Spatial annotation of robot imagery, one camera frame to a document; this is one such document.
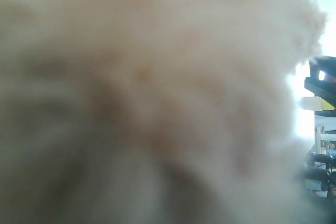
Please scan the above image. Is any plush teddy bear striped sweater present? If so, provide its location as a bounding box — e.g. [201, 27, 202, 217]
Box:
[1, 0, 331, 223]

